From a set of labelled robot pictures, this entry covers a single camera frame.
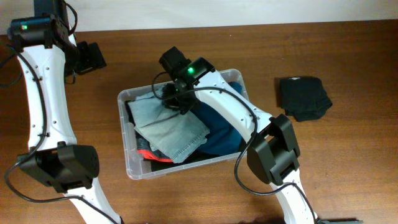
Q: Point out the black shorts with red trim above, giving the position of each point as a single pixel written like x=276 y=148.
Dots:
x=144 y=148

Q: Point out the light blue jeans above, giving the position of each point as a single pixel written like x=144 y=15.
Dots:
x=174 y=134

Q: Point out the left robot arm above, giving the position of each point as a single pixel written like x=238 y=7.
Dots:
x=47 y=50

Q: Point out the small black shirt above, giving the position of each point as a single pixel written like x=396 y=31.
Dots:
x=304 y=98

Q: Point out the blue cloth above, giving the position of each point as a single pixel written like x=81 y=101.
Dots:
x=222 y=139

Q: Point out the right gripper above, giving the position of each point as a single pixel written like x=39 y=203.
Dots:
x=173 y=101

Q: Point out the clear plastic storage bin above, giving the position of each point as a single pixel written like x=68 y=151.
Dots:
x=137 y=167

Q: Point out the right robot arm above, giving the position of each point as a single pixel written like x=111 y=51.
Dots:
x=272 y=150

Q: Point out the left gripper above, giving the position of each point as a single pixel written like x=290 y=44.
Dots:
x=92 y=56

